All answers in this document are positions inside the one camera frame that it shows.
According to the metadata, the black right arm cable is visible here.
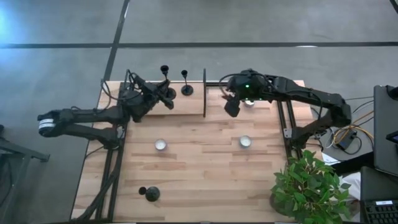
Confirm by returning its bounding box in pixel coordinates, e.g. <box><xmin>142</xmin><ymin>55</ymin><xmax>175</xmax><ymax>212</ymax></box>
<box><xmin>218</xmin><ymin>73</ymin><xmax>246</xmax><ymax>94</ymax></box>

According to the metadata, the white cloth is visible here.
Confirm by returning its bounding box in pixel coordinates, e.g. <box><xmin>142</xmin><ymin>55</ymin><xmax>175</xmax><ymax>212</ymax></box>
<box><xmin>338</xmin><ymin>172</ymin><xmax>362</xmax><ymax>202</ymax></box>

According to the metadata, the blue patterned candle tin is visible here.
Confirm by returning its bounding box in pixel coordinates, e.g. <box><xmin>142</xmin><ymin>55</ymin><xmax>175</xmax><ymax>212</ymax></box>
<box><xmin>239</xmin><ymin>135</ymin><xmax>252</xmax><ymax>149</ymax></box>

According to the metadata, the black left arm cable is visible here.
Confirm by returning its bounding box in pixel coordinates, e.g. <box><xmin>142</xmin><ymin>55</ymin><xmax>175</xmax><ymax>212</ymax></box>
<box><xmin>101</xmin><ymin>70</ymin><xmax>147</xmax><ymax>102</ymax></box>

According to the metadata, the pink patterned candle tin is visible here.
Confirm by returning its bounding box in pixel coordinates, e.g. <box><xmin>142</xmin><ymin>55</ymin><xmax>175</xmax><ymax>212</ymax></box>
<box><xmin>154</xmin><ymin>138</ymin><xmax>168</xmax><ymax>152</ymax></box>

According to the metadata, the black keyboard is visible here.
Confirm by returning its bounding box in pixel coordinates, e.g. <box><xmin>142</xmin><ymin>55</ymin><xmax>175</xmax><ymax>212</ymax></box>
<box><xmin>360</xmin><ymin>198</ymin><xmax>398</xmax><ymax>224</ymax></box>

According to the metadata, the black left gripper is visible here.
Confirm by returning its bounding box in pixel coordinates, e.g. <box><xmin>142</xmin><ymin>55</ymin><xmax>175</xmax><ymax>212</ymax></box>
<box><xmin>141</xmin><ymin>78</ymin><xmax>175</xmax><ymax>111</ymax></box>

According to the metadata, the medium black candlestick holder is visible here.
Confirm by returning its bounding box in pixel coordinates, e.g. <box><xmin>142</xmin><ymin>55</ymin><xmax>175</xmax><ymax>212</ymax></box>
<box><xmin>180</xmin><ymin>69</ymin><xmax>194</xmax><ymax>96</ymax></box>

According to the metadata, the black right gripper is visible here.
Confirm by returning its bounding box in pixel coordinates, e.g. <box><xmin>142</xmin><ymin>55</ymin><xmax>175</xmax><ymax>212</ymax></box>
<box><xmin>221</xmin><ymin>86</ymin><xmax>250</xmax><ymax>118</ymax></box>

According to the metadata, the white paper sheet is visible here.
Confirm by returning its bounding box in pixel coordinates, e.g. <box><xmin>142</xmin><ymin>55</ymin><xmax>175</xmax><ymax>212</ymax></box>
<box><xmin>322</xmin><ymin>153</ymin><xmax>342</xmax><ymax>166</ymax></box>

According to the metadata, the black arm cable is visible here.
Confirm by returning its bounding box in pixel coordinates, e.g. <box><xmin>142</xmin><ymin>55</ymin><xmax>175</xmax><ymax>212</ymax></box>
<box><xmin>218</xmin><ymin>73</ymin><xmax>246</xmax><ymax>94</ymax></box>
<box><xmin>101</xmin><ymin>70</ymin><xmax>147</xmax><ymax>102</ymax></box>

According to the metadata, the green potted plant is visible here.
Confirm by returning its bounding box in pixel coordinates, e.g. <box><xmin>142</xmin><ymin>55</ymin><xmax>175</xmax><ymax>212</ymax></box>
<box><xmin>269</xmin><ymin>149</ymin><xmax>353</xmax><ymax>224</ymax></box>

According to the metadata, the tall black candlestick holder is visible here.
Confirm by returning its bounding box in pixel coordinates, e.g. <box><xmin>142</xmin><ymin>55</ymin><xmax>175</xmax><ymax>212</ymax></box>
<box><xmin>160</xmin><ymin>64</ymin><xmax>177</xmax><ymax>101</ymax></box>

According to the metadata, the black upright divider post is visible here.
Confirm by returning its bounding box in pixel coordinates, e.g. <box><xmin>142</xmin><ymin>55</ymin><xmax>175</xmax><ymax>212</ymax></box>
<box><xmin>202</xmin><ymin>68</ymin><xmax>207</xmax><ymax>118</ymax></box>

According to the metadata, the black metal stand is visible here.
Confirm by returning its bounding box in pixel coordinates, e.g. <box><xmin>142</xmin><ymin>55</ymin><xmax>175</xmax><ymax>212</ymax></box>
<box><xmin>0</xmin><ymin>124</ymin><xmax>50</xmax><ymax>224</ymax></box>

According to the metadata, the short black candlestick holder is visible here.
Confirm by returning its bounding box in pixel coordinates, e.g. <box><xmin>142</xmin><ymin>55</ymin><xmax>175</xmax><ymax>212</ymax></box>
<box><xmin>138</xmin><ymin>185</ymin><xmax>161</xmax><ymax>203</ymax></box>

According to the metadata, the black power adapter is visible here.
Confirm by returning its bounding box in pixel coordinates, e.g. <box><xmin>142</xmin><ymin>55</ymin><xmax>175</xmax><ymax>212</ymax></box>
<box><xmin>337</xmin><ymin>129</ymin><xmax>358</xmax><ymax>151</ymax></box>

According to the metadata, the black aluminium table frame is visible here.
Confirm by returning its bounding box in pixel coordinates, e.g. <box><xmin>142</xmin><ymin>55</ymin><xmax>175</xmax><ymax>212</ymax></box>
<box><xmin>70</xmin><ymin>68</ymin><xmax>304</xmax><ymax>222</ymax></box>

